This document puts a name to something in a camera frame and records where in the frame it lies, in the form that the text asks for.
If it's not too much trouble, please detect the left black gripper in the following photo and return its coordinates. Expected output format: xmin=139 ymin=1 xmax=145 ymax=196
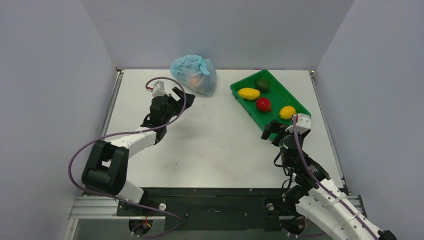
xmin=162 ymin=87 xmax=194 ymax=126

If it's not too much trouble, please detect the light blue plastic bag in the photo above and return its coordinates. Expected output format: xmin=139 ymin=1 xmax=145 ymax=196
xmin=170 ymin=54 xmax=217 ymax=97

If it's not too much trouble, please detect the orange fake peach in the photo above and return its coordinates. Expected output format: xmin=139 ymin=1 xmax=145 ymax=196
xmin=187 ymin=75 xmax=202 ymax=89

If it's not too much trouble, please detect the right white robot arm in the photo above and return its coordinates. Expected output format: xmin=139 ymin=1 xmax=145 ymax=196
xmin=261 ymin=115 xmax=396 ymax=240

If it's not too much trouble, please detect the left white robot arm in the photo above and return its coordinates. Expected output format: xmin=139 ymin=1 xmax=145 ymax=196
xmin=81 ymin=87 xmax=196 ymax=215

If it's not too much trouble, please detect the yellow fake lemon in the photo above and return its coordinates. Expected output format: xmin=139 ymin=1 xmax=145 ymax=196
xmin=279 ymin=105 xmax=297 ymax=120

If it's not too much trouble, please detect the red fake apple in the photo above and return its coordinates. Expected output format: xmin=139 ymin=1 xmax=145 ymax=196
xmin=255 ymin=97 xmax=272 ymax=113

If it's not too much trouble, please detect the yellow fake mango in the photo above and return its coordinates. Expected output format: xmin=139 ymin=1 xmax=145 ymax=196
xmin=237 ymin=87 xmax=261 ymax=101

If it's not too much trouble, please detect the dark green fake avocado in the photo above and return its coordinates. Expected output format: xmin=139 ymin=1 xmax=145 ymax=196
xmin=254 ymin=78 xmax=270 ymax=93

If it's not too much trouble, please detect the green plastic tray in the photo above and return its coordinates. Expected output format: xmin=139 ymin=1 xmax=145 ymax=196
xmin=230 ymin=69 xmax=311 ymax=131

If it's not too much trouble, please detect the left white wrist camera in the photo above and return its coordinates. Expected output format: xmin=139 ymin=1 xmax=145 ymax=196
xmin=151 ymin=80 xmax=168 ymax=98

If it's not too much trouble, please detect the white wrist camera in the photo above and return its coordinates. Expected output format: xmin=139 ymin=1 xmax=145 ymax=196
xmin=293 ymin=113 xmax=312 ymax=134
xmin=151 ymin=80 xmax=168 ymax=98

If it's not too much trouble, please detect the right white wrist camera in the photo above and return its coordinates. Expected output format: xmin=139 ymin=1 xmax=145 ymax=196
xmin=293 ymin=113 xmax=312 ymax=134

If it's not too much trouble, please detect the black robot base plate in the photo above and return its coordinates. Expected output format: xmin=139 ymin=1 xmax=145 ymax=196
xmin=116 ymin=187 xmax=306 ymax=234

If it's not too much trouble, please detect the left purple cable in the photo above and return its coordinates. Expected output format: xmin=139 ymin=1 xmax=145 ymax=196
xmin=68 ymin=76 xmax=188 ymax=239

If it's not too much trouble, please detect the aluminium frame rail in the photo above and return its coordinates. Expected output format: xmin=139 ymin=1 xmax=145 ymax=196
xmin=68 ymin=194 xmax=368 ymax=220

